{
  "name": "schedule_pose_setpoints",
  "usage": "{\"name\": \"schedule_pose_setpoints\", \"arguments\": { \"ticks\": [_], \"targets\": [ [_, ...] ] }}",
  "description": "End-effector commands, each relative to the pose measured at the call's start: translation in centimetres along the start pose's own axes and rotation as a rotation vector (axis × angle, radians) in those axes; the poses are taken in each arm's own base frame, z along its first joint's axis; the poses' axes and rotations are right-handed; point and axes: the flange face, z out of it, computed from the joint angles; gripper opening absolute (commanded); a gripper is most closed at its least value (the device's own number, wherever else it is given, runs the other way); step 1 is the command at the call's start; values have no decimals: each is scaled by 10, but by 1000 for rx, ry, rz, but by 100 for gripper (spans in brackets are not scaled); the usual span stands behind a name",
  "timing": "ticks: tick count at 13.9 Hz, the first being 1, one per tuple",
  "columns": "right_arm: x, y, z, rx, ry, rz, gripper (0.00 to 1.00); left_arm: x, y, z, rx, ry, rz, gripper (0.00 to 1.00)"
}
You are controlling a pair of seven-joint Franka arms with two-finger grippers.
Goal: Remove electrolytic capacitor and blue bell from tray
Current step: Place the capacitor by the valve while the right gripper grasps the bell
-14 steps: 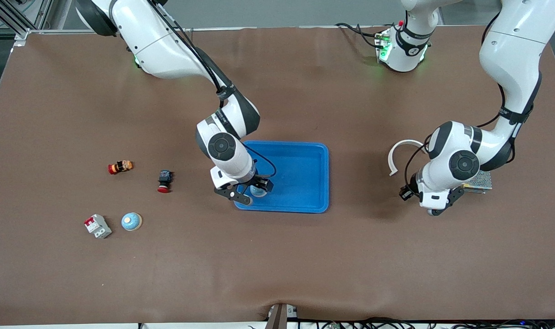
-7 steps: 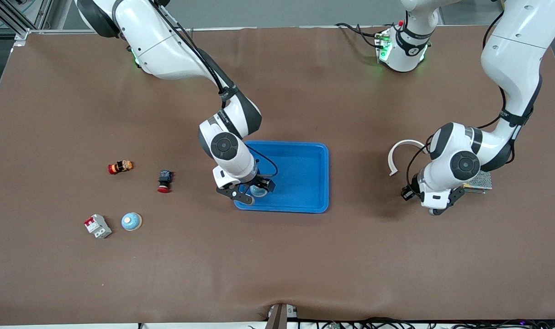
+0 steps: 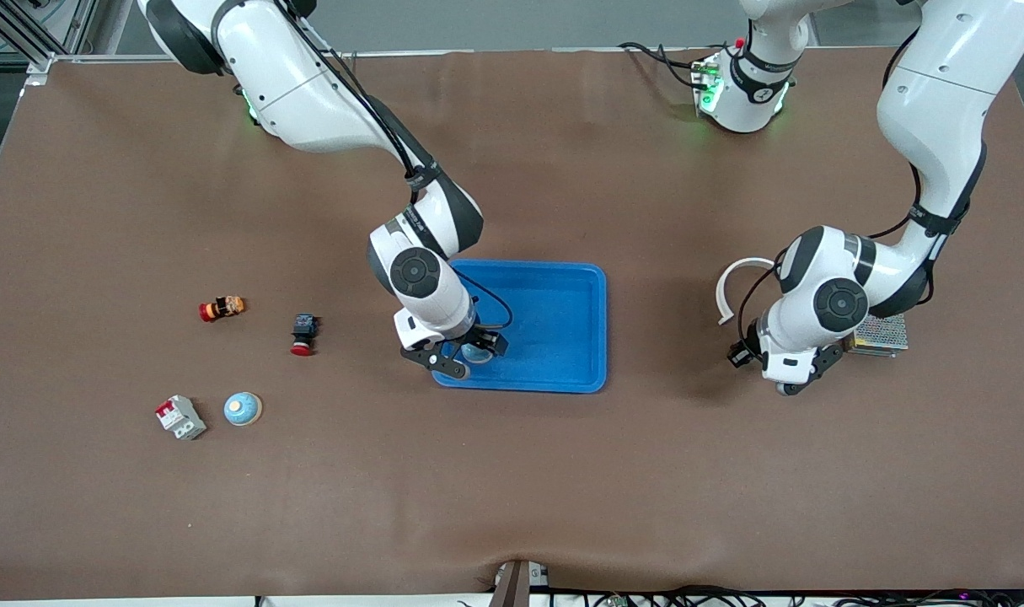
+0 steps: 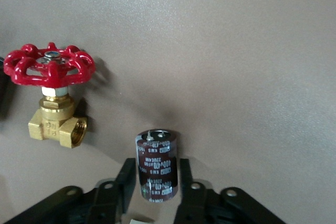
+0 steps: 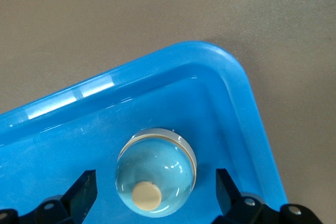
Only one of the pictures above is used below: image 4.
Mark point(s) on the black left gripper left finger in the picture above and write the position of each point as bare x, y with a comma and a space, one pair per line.
105, 203

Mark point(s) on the brass valve red handwheel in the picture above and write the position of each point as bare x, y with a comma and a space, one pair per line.
52, 119

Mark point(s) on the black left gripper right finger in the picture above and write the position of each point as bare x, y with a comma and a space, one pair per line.
197, 205

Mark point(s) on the brown table mat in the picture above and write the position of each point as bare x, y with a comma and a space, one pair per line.
223, 51

